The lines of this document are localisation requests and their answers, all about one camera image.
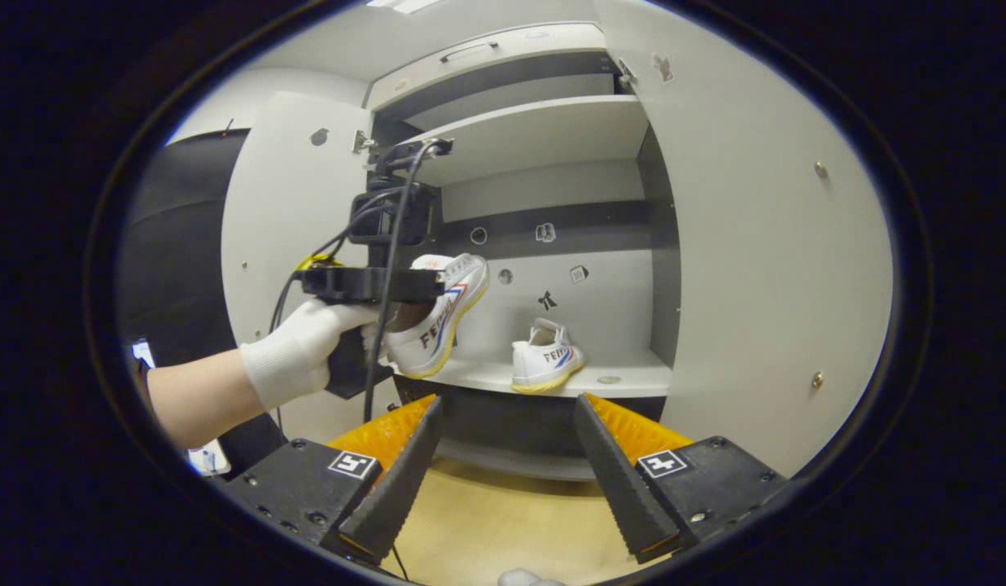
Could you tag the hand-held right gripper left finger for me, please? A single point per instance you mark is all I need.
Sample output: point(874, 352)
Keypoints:
point(397, 480)

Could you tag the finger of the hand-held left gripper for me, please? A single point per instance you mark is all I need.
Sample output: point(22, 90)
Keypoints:
point(348, 285)

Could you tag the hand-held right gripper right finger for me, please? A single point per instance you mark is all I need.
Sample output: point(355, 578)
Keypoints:
point(617, 488)

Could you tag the grey shoe cabinet door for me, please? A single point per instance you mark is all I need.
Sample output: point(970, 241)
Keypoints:
point(291, 212)
point(755, 244)

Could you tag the white canvas shoe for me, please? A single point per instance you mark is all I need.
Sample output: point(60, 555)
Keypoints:
point(544, 362)
point(438, 334)

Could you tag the grey shoe cabinet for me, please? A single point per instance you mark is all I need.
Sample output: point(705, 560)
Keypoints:
point(544, 130)

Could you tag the black backdrop cloth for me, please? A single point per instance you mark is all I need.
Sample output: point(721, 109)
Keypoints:
point(177, 244)

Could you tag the ceiling light panel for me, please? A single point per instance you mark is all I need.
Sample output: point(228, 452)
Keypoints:
point(405, 5)

